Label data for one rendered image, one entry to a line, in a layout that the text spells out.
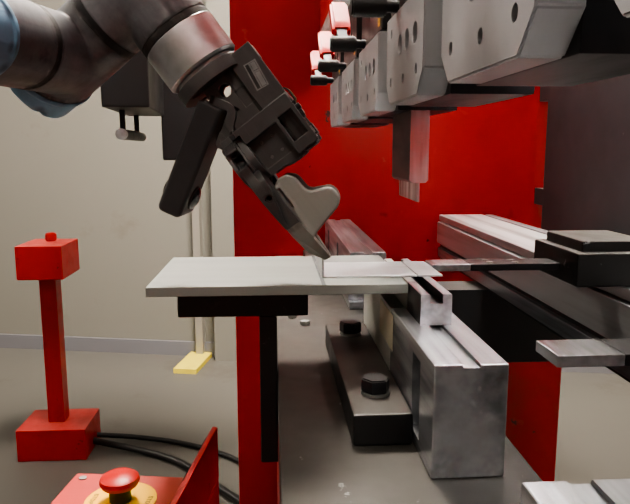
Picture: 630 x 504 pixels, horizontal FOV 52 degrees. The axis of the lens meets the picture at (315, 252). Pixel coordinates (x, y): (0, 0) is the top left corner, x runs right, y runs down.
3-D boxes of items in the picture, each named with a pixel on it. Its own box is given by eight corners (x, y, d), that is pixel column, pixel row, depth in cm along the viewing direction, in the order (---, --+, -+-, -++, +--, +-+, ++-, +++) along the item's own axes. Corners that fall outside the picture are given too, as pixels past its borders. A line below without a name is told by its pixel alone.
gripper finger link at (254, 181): (298, 223, 59) (239, 146, 58) (284, 233, 59) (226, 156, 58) (301, 217, 64) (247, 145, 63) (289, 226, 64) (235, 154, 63)
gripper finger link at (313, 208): (367, 234, 60) (308, 155, 59) (316, 271, 61) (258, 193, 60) (366, 230, 63) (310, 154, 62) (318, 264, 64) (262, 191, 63)
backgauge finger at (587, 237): (416, 269, 81) (417, 230, 80) (615, 266, 83) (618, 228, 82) (441, 289, 69) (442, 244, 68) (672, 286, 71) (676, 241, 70)
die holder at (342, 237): (324, 258, 155) (324, 219, 153) (349, 258, 155) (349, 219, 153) (349, 309, 105) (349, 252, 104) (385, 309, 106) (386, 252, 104)
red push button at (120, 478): (109, 495, 68) (107, 463, 67) (146, 496, 67) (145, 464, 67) (93, 516, 64) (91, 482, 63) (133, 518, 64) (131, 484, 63)
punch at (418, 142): (391, 195, 78) (393, 115, 76) (407, 195, 78) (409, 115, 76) (408, 202, 68) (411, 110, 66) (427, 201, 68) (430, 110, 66)
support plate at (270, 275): (173, 265, 81) (172, 257, 81) (379, 262, 83) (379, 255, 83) (145, 297, 63) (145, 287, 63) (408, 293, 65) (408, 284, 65)
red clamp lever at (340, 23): (325, -2, 80) (331, 41, 73) (358, -1, 80) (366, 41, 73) (325, 12, 81) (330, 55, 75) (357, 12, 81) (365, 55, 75)
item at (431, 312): (384, 282, 80) (384, 258, 80) (407, 282, 81) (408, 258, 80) (420, 325, 61) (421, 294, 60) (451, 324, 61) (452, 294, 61)
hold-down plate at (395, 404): (325, 345, 86) (325, 323, 86) (365, 344, 87) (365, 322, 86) (352, 447, 57) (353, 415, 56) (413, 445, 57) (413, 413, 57)
